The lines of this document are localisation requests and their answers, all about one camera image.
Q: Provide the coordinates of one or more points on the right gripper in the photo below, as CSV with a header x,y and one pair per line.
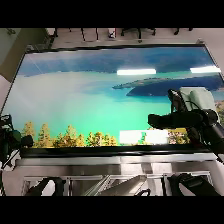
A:
x,y
163,120

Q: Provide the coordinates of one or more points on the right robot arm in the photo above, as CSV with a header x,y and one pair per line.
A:
x,y
213,130

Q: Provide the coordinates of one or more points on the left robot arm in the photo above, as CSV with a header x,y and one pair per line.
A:
x,y
10,138

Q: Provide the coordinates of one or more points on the black chair base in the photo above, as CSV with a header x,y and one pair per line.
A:
x,y
181,30
139,31

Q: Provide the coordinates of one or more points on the silver frame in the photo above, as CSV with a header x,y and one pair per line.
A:
x,y
100,160

